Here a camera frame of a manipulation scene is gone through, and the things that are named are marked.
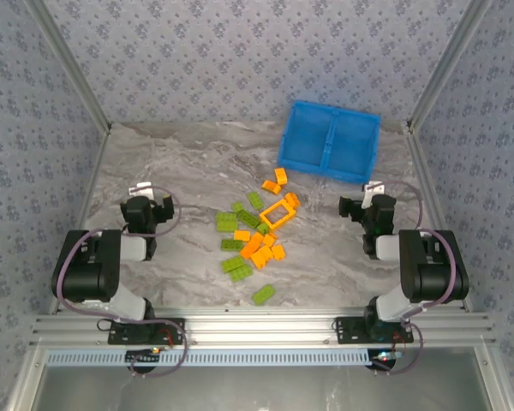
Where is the dark green lego brick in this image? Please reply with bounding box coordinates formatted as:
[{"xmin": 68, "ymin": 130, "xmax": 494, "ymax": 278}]
[{"xmin": 237, "ymin": 210, "xmax": 261, "ymax": 229}]

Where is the blue two-compartment plastic bin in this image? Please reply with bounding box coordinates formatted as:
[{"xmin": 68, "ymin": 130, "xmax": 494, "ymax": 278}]
[{"xmin": 276, "ymin": 99, "xmax": 382, "ymax": 185}]

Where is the grey metal lower panel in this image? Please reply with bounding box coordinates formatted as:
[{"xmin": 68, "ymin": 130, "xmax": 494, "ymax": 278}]
[{"xmin": 8, "ymin": 347, "xmax": 514, "ymax": 411}]

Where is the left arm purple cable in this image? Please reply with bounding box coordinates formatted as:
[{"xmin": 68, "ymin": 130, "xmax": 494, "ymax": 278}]
[{"xmin": 51, "ymin": 186, "xmax": 188, "ymax": 378}]

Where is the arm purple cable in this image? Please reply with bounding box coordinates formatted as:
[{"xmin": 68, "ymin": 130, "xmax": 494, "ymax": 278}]
[
  {"xmin": 370, "ymin": 179, "xmax": 470, "ymax": 377},
  {"xmin": 51, "ymin": 186, "xmax": 188, "ymax": 378}
]

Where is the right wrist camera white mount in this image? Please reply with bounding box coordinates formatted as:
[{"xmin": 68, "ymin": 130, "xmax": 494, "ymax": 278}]
[{"xmin": 362, "ymin": 181, "xmax": 388, "ymax": 209}]

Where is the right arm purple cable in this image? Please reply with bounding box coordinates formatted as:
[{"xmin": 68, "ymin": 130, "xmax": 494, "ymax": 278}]
[{"xmin": 370, "ymin": 179, "xmax": 470, "ymax": 377}]

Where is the aluminium table side rail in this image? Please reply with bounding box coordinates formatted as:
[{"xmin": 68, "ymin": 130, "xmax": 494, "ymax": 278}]
[
  {"xmin": 404, "ymin": 126, "xmax": 475, "ymax": 312},
  {"xmin": 49, "ymin": 128, "xmax": 112, "ymax": 313}
]

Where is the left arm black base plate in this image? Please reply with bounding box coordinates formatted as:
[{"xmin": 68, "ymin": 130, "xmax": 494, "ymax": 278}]
[{"xmin": 107, "ymin": 317, "xmax": 186, "ymax": 346}]

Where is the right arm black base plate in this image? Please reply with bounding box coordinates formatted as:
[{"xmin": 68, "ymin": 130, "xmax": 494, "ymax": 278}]
[{"xmin": 333, "ymin": 316, "xmax": 415, "ymax": 346}]

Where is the aluminium mounting rail beam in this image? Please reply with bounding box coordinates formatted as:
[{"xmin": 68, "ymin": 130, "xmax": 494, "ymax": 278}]
[{"xmin": 29, "ymin": 306, "xmax": 496, "ymax": 348}]

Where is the aluminium frame post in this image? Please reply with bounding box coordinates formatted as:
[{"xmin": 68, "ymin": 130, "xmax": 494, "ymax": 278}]
[
  {"xmin": 23, "ymin": 0, "xmax": 112, "ymax": 134},
  {"xmin": 405, "ymin": 0, "xmax": 496, "ymax": 130}
]

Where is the white slotted cable duct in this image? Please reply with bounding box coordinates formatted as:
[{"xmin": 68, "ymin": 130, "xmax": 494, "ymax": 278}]
[{"xmin": 45, "ymin": 348, "xmax": 369, "ymax": 368}]

